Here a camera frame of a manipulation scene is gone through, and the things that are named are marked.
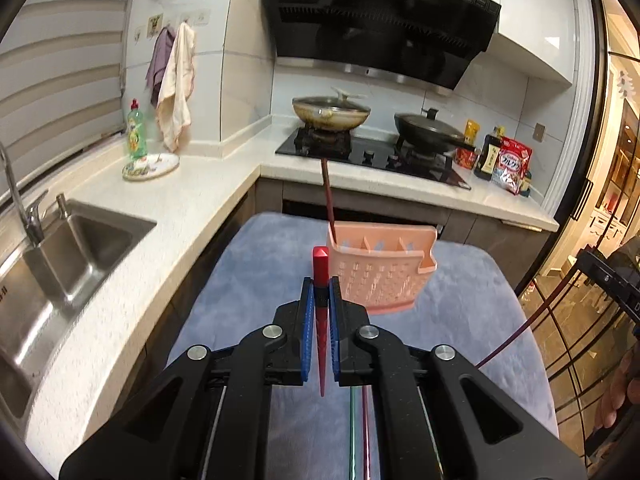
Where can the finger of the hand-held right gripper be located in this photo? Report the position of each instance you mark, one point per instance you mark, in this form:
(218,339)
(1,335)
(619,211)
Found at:
(607,282)

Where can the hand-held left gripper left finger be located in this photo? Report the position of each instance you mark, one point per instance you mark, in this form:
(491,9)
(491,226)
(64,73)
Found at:
(306,340)

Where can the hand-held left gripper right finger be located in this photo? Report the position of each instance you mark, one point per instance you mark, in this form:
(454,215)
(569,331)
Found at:
(336,340)

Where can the pink perforated utensil holder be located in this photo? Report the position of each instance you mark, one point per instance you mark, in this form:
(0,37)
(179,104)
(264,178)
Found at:
(385,280)

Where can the pink patterned chopstick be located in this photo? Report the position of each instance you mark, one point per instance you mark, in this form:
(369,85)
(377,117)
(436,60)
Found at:
(367,435)

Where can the person's right hand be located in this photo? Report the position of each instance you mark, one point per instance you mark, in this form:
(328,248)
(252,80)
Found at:
(619,390)

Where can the blue-grey plush blanket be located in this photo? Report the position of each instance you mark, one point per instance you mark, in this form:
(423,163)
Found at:
(260,270)

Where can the brown base cabinet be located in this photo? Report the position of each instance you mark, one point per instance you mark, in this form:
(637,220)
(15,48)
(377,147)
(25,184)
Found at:
(475,230)

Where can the glass sliding door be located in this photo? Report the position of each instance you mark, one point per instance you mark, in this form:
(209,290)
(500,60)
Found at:
(615,135)

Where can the red and white cereal bag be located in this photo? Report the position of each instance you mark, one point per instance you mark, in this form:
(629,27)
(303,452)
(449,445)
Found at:
(512,165)

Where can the dark soy sauce bottle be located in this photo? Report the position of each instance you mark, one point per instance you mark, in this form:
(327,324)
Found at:
(486,160)

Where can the black gas stove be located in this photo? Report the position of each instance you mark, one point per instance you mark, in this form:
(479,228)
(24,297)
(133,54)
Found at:
(370,159)

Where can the red instant noodle cup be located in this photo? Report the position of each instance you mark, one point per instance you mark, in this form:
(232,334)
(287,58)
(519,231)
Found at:
(466,157)

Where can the yellow seasoning packet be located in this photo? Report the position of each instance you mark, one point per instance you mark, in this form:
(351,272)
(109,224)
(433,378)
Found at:
(471,132)

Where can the beige wok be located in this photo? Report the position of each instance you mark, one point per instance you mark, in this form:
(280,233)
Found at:
(330,121)

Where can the black wok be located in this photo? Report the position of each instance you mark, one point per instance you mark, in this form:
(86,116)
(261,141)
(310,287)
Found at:
(430,141)

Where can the patterned plate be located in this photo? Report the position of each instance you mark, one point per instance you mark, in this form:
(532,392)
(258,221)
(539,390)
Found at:
(155,165)

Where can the black wok lid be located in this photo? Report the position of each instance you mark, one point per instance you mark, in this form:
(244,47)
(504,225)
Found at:
(425,121)

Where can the glass wok lid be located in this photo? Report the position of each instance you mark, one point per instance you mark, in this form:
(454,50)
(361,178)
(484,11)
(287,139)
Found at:
(332,102)

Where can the stainless steel sink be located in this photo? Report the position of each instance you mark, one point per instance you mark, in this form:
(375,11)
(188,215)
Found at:
(75,260)

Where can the green dish soap bottle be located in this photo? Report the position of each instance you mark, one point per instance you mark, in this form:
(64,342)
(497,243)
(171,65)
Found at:
(136,135)

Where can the white upper cabinet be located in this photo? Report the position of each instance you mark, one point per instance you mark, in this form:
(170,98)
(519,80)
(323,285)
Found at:
(535,15)

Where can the sink soap dispenser pump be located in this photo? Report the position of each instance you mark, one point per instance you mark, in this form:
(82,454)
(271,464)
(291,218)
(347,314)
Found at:
(61,207)

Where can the cream towel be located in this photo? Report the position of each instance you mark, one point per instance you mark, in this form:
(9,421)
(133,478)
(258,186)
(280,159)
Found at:
(177,85)

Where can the chrome faucet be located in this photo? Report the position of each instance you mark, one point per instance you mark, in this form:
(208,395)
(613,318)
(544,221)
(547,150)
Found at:
(34,220)

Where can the purple towel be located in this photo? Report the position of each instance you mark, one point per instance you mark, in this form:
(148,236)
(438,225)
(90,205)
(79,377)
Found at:
(159,60)

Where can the black range hood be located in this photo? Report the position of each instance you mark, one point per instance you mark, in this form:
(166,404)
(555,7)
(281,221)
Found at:
(375,10)

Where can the white window blind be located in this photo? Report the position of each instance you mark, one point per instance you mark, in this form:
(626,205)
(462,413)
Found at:
(60,60)

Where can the grey wall switch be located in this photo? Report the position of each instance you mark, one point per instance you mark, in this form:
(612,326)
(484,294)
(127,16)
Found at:
(539,132)

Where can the white wall outlet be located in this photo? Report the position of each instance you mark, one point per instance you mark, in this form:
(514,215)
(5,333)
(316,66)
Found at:
(201,17)

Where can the cartoon wall hook sticker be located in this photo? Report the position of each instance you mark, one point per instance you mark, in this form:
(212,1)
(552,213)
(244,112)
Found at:
(155,25)

